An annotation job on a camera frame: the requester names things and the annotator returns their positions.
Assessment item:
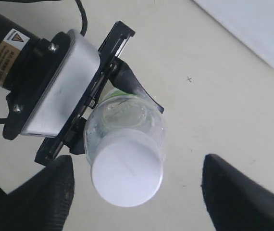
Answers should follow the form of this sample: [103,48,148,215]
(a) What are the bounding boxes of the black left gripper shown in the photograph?
[2,21,164,166]

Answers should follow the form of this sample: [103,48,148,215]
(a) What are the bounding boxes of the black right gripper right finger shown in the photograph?
[201,154,274,231]

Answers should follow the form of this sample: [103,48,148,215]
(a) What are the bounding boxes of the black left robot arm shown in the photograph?
[0,1,151,166]

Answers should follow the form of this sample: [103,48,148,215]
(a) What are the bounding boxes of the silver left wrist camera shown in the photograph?
[21,29,100,138]

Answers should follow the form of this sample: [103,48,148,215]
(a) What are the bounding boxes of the clear plastic drink bottle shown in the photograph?
[84,88,166,164]

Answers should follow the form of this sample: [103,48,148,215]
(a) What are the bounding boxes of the white plastic tray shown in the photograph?
[196,0,274,68]

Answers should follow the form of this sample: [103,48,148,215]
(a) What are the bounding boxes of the white bottle cap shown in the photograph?
[88,128,163,207]

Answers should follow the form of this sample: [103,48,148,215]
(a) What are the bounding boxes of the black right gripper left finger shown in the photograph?
[0,155,75,231]

